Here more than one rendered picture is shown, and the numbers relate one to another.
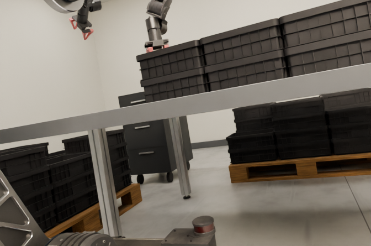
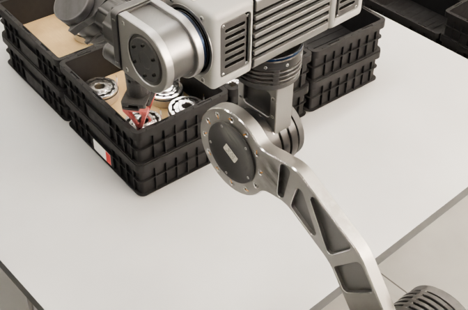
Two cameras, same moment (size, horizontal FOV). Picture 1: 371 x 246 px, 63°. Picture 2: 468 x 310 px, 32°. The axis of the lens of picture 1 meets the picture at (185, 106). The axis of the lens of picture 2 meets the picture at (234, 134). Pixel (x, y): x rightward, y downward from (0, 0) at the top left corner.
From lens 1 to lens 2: 216 cm
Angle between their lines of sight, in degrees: 71
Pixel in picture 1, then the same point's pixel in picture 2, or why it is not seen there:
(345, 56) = (351, 79)
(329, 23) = (349, 52)
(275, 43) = (303, 79)
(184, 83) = (200, 148)
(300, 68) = (317, 97)
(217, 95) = (416, 228)
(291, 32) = (320, 65)
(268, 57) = (297, 96)
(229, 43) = not seen: hidden behind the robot
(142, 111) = not seen: hidden behind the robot
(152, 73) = (158, 149)
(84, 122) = (328, 299)
